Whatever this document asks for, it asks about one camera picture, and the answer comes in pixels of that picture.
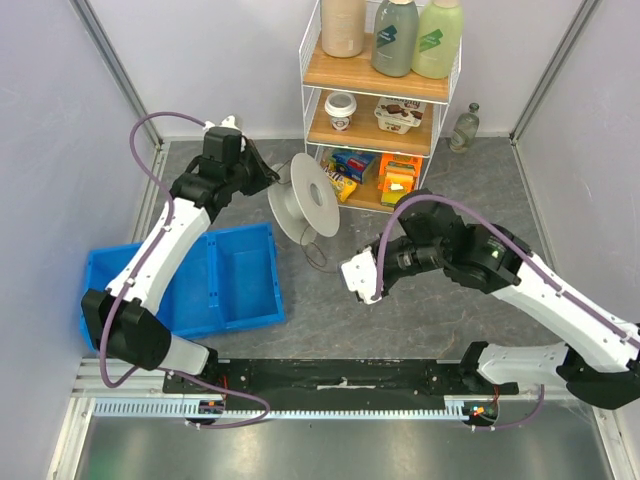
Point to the light green bottle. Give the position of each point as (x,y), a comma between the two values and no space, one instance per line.
(441,23)

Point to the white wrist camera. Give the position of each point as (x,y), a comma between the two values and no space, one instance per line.
(359,274)
(230,122)

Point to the orange snack box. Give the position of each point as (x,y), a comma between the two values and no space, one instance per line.
(398,176)

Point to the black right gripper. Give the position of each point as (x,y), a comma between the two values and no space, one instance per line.
(388,267)

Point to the yellow candy bag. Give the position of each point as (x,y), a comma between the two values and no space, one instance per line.
(343,186)

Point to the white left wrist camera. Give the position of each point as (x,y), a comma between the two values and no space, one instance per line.
(230,122)

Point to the left aluminium frame post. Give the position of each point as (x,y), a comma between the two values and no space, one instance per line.
(107,52)

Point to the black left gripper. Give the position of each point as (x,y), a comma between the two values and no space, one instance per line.
(266,175)

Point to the grey plastic cable spool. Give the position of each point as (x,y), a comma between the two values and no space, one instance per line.
(303,201)

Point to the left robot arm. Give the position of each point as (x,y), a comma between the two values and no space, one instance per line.
(121,319)

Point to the grey slotted cable duct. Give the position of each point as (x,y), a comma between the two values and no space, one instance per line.
(202,409)

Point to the chocolate dessert tub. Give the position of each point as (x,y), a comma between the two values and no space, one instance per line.
(399,116)

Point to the white wire shelf rack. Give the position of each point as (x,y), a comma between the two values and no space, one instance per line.
(322,74)

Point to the clear glass bottle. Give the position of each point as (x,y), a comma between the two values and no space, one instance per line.
(465,129)

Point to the beige bottle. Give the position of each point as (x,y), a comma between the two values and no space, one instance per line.
(343,27)

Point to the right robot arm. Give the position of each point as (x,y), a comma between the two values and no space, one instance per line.
(597,357)

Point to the blue plastic compartment bin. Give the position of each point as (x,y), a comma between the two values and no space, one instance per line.
(228,282)

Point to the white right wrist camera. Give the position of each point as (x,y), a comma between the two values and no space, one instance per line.
(359,274)

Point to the aluminium frame post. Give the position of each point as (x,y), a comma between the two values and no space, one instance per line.
(565,47)
(107,52)

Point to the blue snack box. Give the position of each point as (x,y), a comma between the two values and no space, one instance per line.
(356,165)

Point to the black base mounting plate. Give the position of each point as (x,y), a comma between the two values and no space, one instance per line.
(349,384)

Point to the grey green bottle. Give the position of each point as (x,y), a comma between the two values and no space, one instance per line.
(395,31)

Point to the right aluminium frame post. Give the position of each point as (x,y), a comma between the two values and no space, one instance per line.
(565,47)

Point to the white yogurt cup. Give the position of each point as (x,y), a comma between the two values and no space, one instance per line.
(340,106)

